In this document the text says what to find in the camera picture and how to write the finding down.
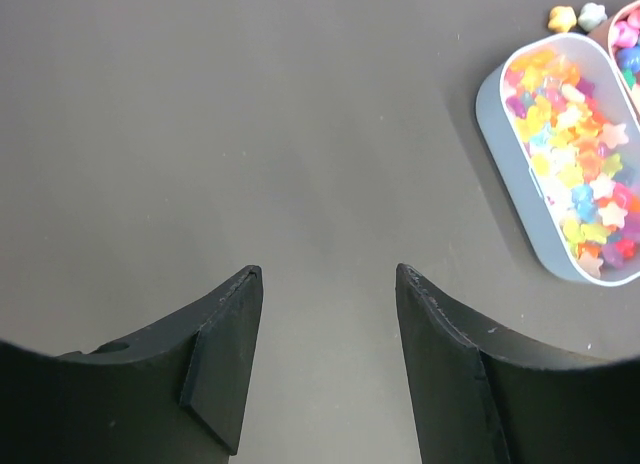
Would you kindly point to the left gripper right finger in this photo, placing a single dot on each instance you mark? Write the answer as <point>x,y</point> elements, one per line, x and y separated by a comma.
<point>484,393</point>

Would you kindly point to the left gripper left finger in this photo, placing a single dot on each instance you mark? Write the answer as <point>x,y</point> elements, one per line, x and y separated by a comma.
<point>174,391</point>

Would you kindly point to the blue tray of translucent candies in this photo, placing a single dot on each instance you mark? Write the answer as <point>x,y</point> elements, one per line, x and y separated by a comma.
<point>565,139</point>

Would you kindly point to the pink tray of opaque candies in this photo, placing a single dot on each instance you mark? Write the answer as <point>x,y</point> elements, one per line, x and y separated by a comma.
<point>619,37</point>

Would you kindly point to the loose yellow star candy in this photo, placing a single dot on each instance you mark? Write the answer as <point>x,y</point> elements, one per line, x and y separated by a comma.
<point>561,19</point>

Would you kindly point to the loose green star candy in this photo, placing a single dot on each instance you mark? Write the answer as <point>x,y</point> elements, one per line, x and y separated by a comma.
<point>591,16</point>

